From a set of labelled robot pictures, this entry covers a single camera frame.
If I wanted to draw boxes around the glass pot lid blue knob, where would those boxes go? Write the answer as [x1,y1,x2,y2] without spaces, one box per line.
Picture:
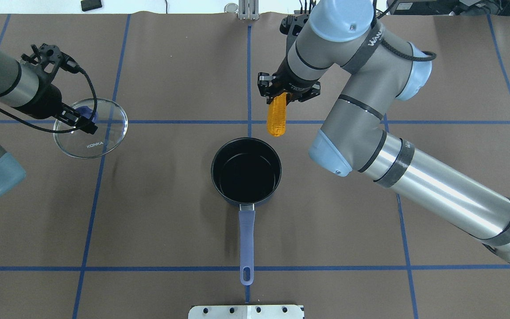
[53,98,129,159]

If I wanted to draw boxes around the aluminium frame post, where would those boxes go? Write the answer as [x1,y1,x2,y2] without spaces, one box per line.
[237,0,260,20]

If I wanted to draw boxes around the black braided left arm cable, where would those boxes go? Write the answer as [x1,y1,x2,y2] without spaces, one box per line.
[0,44,98,134]

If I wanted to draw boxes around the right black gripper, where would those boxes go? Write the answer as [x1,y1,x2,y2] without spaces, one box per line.
[257,60,321,105]

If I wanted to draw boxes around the black phone on table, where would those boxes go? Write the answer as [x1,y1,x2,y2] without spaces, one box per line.
[80,0,103,12]

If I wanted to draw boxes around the white robot mounting base plate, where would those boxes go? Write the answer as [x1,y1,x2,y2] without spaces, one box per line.
[188,304,305,319]

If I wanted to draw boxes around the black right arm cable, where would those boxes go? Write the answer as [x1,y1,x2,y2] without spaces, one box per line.
[370,0,437,62]

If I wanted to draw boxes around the dark blue saucepan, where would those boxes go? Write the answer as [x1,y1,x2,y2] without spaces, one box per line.
[210,137,282,286]

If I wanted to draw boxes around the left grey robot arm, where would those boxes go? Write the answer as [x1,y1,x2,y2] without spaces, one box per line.
[0,44,97,197]

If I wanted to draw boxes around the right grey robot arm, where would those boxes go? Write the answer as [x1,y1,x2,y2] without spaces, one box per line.
[285,16,510,270]

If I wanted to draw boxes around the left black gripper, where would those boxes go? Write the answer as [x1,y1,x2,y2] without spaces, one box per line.
[25,84,98,135]

